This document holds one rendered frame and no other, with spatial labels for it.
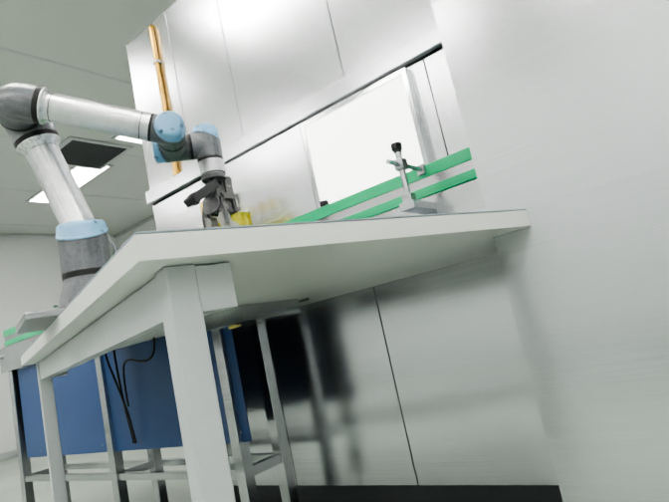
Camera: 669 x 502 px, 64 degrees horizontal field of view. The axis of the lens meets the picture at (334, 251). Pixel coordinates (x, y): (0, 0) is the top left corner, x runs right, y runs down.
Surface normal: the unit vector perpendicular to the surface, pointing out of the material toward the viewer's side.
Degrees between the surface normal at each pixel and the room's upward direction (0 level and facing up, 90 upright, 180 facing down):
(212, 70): 90
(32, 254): 90
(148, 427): 90
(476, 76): 90
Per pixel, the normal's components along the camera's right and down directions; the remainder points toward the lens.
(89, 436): -0.61, 0.00
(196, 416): 0.55, -0.25
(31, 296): 0.77, -0.26
